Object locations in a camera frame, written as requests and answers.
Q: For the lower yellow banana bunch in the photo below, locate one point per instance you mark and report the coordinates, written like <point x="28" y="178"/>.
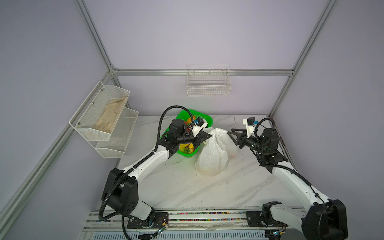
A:
<point x="187" y="148"/>

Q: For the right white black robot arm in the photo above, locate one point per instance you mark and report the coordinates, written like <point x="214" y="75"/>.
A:
<point x="321" y="219"/>

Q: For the green plastic basket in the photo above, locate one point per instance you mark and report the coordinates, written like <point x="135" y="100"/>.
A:
<point x="187" y="116"/>

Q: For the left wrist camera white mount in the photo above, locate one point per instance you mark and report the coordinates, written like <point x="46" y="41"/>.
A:
<point x="197" y="125"/>

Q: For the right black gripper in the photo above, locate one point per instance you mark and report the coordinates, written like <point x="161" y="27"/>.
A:
<point x="240" y="140"/>

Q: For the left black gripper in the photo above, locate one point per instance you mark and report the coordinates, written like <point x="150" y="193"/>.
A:
<point x="201" y="137"/>

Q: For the white wire wall basket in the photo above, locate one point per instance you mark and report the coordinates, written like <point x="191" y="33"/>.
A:
<point x="208" y="81"/>

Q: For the beige cloth in shelf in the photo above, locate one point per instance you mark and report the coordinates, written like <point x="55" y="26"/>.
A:
<point x="110" y="115"/>

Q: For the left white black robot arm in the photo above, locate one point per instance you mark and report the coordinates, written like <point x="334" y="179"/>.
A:
<point x="121" y="192"/>

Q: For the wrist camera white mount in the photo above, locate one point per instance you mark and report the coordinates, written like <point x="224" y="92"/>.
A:
<point x="197" y="125"/>
<point x="250" y="124"/>

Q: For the upper white mesh shelf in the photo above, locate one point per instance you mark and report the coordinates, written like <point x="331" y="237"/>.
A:
<point x="85" y="119"/>

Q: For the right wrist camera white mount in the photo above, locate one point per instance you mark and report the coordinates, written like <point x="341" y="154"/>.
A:
<point x="250" y="124"/>

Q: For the white lemon print plastic bag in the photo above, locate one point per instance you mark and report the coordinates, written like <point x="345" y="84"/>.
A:
<point x="216" y="153"/>

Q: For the white mesh shelf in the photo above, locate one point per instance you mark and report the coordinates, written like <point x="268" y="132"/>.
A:
<point x="116" y="146"/>
<point x="85" y="119"/>

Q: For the lower white mesh shelf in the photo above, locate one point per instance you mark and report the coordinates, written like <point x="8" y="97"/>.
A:
<point x="116" y="146"/>

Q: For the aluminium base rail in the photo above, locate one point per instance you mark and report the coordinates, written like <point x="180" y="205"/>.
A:
<point x="232" y="224"/>

